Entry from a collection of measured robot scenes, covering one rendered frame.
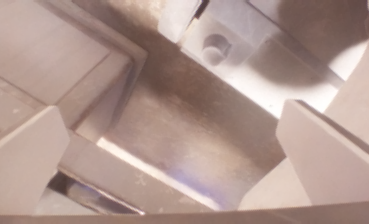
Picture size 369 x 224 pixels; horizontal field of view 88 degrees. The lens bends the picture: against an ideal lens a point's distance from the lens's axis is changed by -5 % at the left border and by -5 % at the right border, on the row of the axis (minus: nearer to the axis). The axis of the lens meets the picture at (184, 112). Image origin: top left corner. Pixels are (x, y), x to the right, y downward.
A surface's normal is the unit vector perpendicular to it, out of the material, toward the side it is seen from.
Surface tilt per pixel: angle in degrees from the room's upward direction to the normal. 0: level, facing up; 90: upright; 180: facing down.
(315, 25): 0
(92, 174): 90
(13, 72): 90
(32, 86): 90
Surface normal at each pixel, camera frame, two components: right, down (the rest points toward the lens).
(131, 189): 0.45, -0.48
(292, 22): -0.32, 0.70
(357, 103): -0.83, -0.53
